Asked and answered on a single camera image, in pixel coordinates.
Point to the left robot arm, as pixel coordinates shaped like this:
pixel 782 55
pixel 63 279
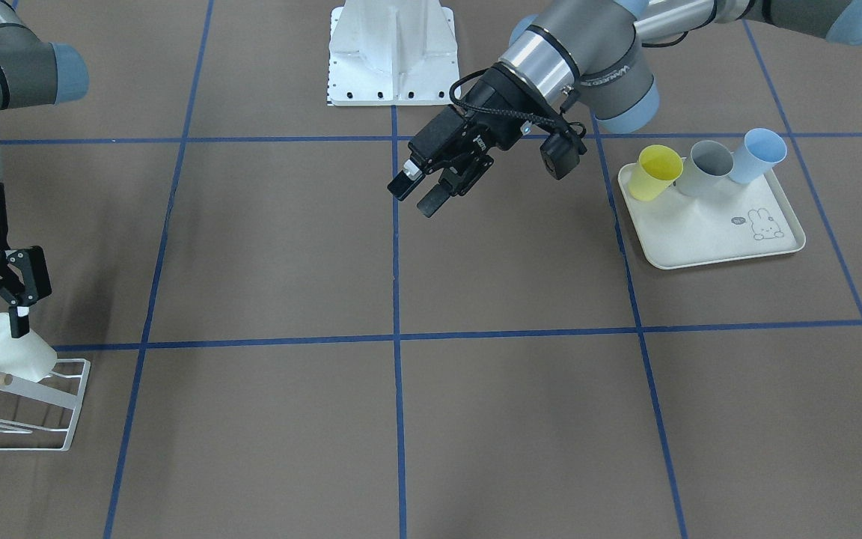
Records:
pixel 590 52

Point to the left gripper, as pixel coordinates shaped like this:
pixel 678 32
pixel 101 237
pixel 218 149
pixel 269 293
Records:
pixel 492 107

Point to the grey cup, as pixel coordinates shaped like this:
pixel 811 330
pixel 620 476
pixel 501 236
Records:
pixel 708 163

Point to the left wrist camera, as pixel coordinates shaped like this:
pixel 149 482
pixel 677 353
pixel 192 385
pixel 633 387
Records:
pixel 561 151

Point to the cream plastic tray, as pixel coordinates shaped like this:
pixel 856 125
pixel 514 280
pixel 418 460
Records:
pixel 731 222

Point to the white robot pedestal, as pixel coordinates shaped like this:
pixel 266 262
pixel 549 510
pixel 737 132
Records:
pixel 391 53

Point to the yellow cup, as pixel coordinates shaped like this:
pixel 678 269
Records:
pixel 656 169

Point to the white cup rack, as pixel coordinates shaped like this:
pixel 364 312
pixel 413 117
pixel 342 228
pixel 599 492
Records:
pixel 43 416

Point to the cream cup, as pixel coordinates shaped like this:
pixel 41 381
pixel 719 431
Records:
pixel 28 357

